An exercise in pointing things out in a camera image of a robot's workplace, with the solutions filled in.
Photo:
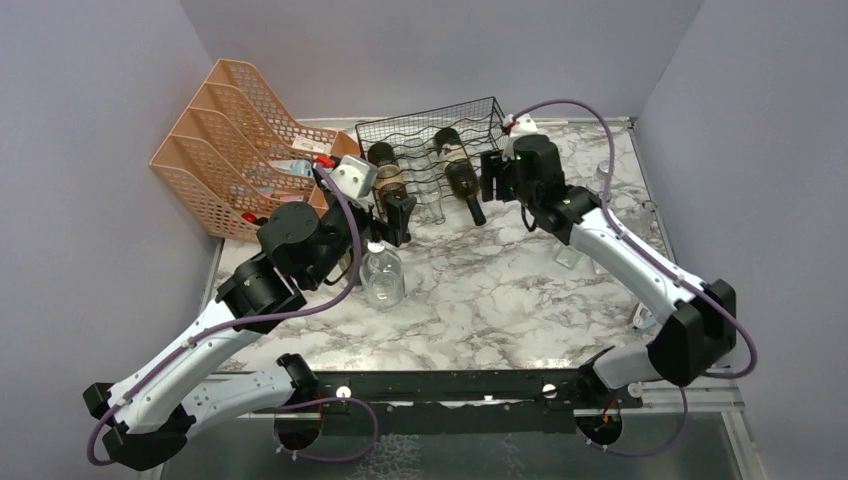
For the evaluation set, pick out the red and black small items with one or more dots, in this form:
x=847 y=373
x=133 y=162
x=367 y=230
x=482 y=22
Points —
x=253 y=219

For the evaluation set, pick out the clear round glass bottle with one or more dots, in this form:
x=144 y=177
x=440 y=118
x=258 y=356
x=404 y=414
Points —
x=381 y=275

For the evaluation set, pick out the green labelled wine bottle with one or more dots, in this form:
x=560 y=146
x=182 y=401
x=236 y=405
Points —
x=389 y=182

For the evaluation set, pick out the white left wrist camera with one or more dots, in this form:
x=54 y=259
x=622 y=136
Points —
x=353 y=176

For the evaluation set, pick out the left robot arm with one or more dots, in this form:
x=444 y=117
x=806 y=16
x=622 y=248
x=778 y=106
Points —
x=147 y=418

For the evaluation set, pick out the dark green wine bottle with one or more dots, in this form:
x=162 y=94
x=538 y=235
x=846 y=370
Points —
x=459 y=172

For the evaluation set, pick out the peach plastic file organizer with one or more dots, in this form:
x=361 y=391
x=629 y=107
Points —
x=234 y=137

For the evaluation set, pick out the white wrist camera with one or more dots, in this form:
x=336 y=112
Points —
x=353 y=176
x=516 y=126

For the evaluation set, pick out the clear tall glass bottle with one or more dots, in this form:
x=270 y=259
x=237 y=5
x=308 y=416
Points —
x=429 y=191

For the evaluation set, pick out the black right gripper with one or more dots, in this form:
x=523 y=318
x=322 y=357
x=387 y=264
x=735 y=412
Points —
x=487 y=177

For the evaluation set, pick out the small blue white object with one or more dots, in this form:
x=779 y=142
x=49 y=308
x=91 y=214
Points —
x=641 y=317

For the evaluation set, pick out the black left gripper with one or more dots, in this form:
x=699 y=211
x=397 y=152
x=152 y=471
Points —
x=398 y=215

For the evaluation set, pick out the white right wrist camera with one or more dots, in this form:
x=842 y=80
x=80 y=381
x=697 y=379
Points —
x=516 y=126

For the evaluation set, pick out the black wire wine rack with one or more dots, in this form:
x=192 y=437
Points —
x=411 y=150

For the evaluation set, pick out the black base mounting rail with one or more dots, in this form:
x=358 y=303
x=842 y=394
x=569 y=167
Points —
x=448 y=402

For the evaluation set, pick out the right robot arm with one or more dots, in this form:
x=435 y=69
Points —
x=694 y=331

